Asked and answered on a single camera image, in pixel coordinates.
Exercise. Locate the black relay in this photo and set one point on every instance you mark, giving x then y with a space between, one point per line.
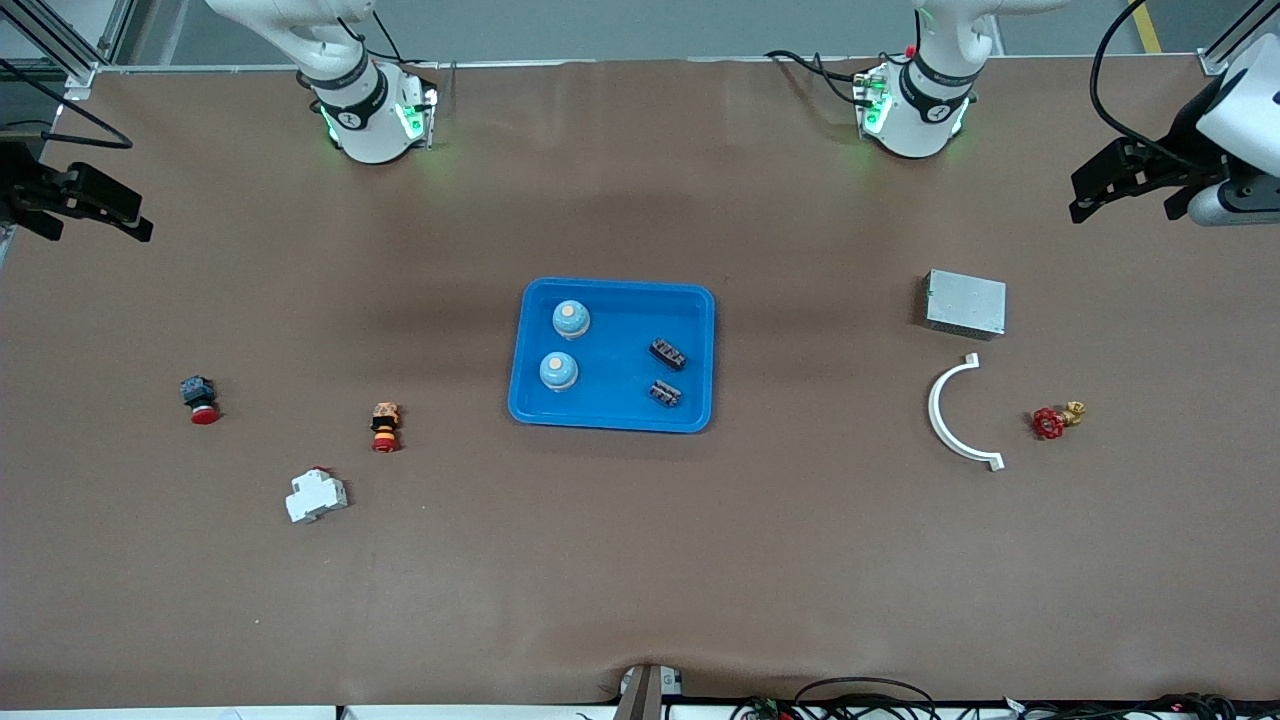
668 353

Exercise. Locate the red brass valve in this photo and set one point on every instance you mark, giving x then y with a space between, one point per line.
1047 424

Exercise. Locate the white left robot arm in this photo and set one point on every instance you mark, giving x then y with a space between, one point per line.
925 110

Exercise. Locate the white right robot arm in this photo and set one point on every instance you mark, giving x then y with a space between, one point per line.
370 120

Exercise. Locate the white curved plastic bracket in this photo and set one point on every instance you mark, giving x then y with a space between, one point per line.
933 410

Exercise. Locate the blue plastic tray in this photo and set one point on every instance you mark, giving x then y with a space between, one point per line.
610 400

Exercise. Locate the white circuit breaker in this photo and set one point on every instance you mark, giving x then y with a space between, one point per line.
315 497

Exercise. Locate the orange black push button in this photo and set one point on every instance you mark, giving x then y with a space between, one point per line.
385 420

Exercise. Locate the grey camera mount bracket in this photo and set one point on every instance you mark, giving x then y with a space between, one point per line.
640 695

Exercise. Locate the aluminium frame post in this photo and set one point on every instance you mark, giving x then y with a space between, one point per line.
75 72
1215 62

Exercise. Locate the blue bell wooden base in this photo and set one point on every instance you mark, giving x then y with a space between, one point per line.
558 372
571 320

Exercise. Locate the red emergency stop button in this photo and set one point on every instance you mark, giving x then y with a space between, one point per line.
200 395

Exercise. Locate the silver metal power supply box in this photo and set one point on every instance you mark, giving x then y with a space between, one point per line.
965 300

